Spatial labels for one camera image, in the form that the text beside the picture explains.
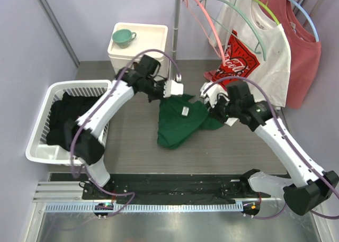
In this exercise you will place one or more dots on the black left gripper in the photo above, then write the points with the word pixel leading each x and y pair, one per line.
pixel 161 95

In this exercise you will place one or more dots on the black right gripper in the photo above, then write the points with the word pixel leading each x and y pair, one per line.
pixel 214 110

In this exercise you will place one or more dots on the green t-shirt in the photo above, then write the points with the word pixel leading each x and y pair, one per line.
pixel 179 119

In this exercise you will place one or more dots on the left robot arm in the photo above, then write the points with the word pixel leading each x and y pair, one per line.
pixel 82 135

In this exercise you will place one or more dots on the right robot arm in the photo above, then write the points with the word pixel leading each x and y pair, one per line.
pixel 308 184

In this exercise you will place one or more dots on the white graphic t-shirt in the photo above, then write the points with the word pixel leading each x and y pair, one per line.
pixel 255 47

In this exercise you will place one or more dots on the black t-shirt in basket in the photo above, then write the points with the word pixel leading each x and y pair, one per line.
pixel 68 108

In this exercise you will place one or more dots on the pink hanger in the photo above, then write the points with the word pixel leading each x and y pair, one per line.
pixel 218 49

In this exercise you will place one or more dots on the red t-shirt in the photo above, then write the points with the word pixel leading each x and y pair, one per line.
pixel 305 52

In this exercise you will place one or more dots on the lime green hanger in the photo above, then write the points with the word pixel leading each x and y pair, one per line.
pixel 268 10

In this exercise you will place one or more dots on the blue hanger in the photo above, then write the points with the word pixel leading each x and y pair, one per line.
pixel 308 18

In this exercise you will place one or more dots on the white drawer unit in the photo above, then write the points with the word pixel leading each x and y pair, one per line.
pixel 149 36

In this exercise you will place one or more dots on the teal cup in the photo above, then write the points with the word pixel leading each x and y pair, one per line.
pixel 123 37

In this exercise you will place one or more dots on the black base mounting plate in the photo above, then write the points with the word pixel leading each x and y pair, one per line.
pixel 172 189

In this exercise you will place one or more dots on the white laundry basket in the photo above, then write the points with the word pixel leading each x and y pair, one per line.
pixel 37 149

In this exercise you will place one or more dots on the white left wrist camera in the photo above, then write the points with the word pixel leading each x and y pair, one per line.
pixel 173 87

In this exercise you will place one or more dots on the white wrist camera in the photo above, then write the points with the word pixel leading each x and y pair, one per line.
pixel 209 92
pixel 173 87

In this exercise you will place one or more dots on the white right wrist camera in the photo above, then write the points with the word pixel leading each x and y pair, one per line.
pixel 209 92

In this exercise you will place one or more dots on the perforated white cable duct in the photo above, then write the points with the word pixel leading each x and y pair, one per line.
pixel 105 207

